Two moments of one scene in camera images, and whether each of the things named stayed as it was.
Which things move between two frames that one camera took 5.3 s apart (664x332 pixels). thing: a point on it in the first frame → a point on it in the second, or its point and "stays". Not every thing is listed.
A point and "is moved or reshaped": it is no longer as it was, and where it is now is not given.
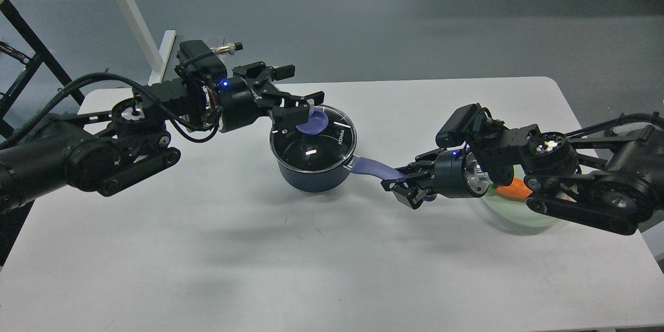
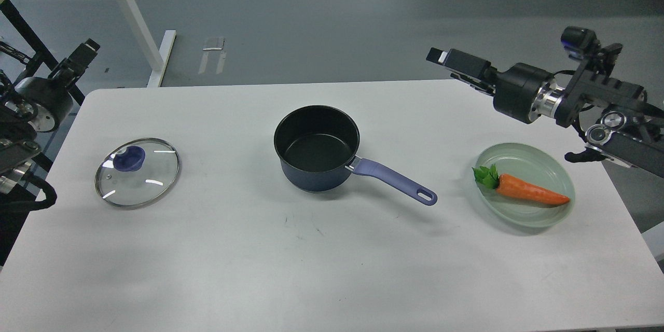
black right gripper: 456,174 → 516,86
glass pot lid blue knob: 318,123 is moved or reshaped
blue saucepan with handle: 316,156 stays
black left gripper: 243,97 → 52,99
